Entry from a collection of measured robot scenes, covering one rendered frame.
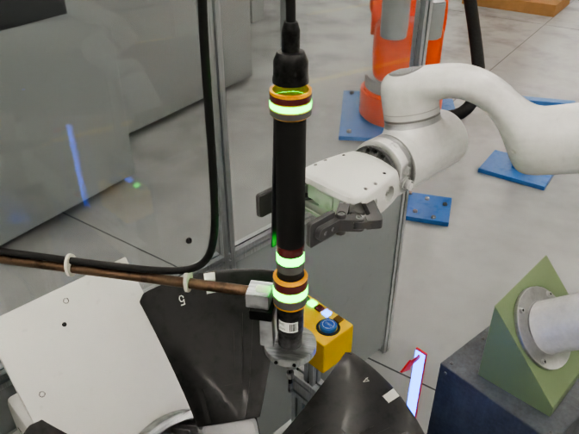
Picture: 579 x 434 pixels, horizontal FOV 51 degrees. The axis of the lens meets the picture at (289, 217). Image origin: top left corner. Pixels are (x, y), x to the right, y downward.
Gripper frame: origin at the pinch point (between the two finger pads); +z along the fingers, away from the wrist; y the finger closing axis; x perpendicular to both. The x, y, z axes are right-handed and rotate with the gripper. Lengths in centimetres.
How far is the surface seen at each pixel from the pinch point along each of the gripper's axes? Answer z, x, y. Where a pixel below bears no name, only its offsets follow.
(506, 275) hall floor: -219, -165, 61
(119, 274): 13.7, -11.3, 18.0
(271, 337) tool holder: 2.6, -17.9, 0.6
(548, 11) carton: -727, -158, 293
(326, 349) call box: -32, -59, 21
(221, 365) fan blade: 3.5, -30.9, 11.5
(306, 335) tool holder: -2.2, -19.7, -0.9
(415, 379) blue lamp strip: -34, -54, 0
